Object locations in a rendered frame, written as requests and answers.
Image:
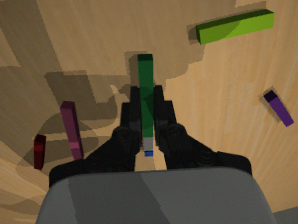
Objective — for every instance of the small blue block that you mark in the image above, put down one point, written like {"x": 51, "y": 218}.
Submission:
{"x": 148, "y": 153}

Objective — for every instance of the pink rod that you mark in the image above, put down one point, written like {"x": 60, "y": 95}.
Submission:
{"x": 69, "y": 116}

